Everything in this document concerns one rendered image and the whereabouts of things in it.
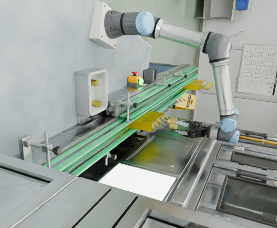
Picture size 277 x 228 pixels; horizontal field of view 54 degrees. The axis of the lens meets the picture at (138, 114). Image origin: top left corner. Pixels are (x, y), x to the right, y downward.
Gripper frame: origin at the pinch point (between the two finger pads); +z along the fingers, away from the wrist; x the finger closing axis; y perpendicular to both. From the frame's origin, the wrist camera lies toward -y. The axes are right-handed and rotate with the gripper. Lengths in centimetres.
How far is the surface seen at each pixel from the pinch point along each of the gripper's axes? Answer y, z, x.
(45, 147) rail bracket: -84, 20, 9
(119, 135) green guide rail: -20.9, 26.0, -5.3
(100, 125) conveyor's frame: -34.2, 30.1, 3.1
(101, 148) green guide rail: -39.4, 25.8, -6.7
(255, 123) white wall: 593, -33, -131
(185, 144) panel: 8.0, -5.4, -12.2
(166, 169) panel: -27.8, -6.1, -14.9
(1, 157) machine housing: -105, 15, 15
